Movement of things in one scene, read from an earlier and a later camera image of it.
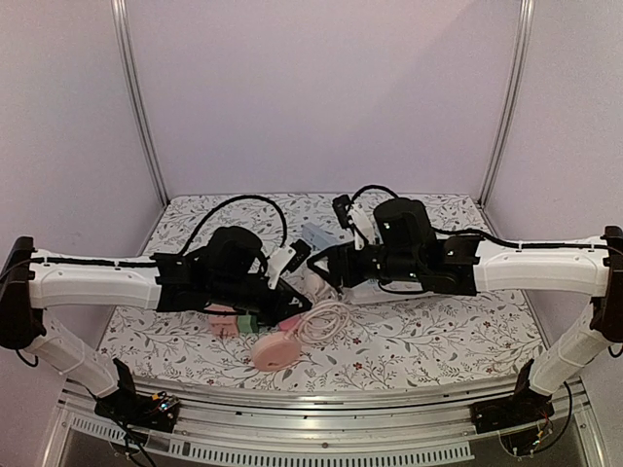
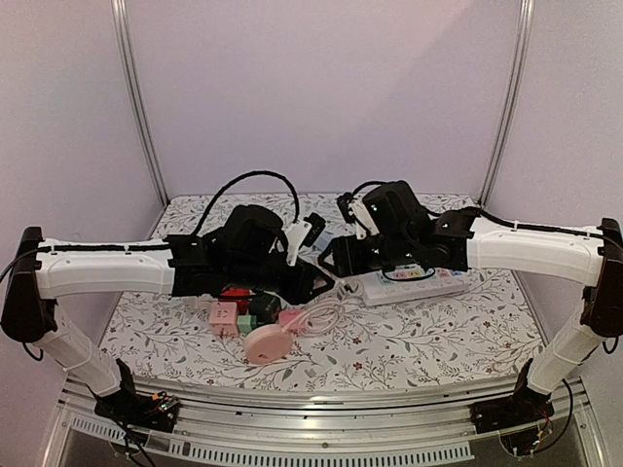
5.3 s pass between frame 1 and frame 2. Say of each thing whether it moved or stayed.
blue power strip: moved
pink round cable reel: moved
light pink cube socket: stayed
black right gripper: moved
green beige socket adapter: stayed
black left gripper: moved
